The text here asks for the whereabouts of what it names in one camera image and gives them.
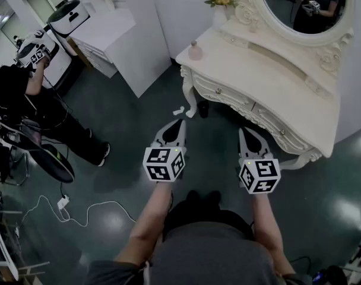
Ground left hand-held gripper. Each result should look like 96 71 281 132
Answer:
142 119 188 183

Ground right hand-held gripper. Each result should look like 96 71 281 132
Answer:
238 127 281 195

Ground person's right forearm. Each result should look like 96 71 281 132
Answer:
251 193 296 276

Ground person's left forearm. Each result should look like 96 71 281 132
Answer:
113 181 174 267

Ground white dressing table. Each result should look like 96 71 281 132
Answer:
175 18 342 172

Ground person's black trousers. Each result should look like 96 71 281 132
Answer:
161 189 256 243

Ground white drawer cabinet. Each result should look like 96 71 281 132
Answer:
69 8 173 98

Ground person's grey shirt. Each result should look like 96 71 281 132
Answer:
84 220 306 285

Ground black chair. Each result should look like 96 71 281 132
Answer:
0 116 76 187

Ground white vase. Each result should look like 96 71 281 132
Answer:
212 5 229 31

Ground white power strip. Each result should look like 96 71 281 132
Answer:
56 194 71 211

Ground black equipment on floor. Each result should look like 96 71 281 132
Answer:
312 227 361 285

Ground white and black machine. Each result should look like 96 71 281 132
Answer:
46 0 91 39

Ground white cable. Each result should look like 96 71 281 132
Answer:
20 194 137 228

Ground oval mirror white carved frame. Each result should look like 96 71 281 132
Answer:
234 0 356 77

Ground white metal frame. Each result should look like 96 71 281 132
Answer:
0 205 50 282

